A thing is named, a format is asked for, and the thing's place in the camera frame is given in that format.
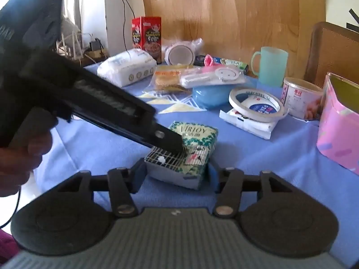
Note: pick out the pink cardboard box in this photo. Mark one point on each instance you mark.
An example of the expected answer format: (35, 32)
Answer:
(336, 129)

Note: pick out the small dark box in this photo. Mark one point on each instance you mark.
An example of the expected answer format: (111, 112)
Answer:
(199, 60)

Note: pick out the large white tissue pack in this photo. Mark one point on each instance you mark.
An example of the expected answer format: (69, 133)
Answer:
(126, 67)

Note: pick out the orange snack packet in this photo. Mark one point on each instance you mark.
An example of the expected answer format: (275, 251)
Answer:
(168, 78)

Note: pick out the green patterned tissue pack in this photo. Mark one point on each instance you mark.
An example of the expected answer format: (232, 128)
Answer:
(197, 134)

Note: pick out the green and blue tube carton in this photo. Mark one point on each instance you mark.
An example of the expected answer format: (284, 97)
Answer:
(234, 64)

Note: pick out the white flat packet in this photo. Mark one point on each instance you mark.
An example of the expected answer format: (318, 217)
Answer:
(252, 129)

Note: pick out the blue soft silicone bowl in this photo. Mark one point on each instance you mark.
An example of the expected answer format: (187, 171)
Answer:
(211, 96)

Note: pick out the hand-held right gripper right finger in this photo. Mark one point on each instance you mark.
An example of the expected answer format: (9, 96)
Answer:
(212, 177)

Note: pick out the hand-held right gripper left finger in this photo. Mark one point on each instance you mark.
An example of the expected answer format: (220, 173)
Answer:
(138, 175)

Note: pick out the white and pink labelled can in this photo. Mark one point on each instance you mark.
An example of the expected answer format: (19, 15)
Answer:
(301, 98)

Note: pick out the magenta clothing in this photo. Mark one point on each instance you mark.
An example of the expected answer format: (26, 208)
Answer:
(7, 243)

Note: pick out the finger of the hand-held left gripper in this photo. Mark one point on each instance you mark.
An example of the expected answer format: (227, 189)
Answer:
(171, 141)

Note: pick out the wooden panel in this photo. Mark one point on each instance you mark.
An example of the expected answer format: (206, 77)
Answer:
(238, 14)

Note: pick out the green plastic mug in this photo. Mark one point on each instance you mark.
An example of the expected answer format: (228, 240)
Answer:
(273, 65)

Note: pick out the person's left hand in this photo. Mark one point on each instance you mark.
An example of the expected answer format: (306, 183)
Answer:
(16, 168)

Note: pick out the red printed carton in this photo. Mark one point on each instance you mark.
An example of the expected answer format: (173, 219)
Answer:
(150, 37)

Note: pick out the white tape roll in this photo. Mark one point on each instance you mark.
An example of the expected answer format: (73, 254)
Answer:
(256, 103)

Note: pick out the wooden chair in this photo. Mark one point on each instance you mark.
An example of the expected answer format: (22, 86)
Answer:
(333, 53)

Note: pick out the round item in plastic bag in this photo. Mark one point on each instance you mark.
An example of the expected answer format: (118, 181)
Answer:
(179, 53)

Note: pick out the black power adapter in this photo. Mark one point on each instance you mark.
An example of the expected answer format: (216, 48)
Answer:
(96, 44)

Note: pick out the white fan in plastic wrap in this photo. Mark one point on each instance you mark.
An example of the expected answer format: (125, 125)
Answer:
(213, 77)

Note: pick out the blue tablecloth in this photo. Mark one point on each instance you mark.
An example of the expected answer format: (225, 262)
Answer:
(266, 159)

